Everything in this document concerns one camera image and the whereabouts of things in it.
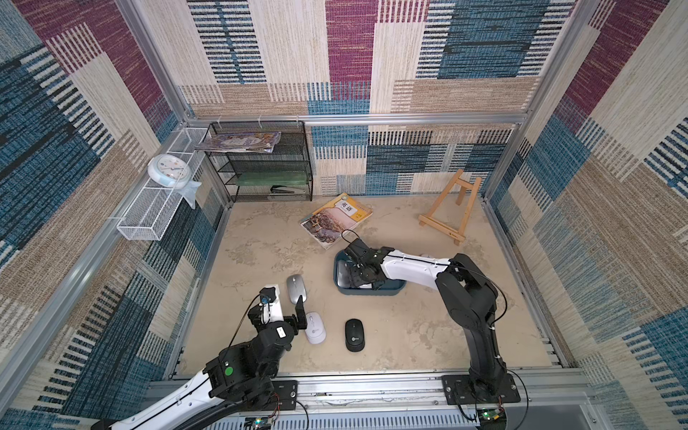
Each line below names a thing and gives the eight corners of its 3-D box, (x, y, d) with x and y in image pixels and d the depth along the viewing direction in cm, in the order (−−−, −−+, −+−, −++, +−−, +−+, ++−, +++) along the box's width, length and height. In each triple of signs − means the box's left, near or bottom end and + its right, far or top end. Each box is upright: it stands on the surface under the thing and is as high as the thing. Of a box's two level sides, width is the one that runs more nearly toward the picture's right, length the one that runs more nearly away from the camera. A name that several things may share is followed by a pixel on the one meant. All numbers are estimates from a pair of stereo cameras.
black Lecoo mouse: (345, 352, 83) (345, 349, 81) (345, 322, 89) (345, 319, 86) (364, 352, 83) (365, 349, 81) (363, 322, 89) (364, 319, 86)
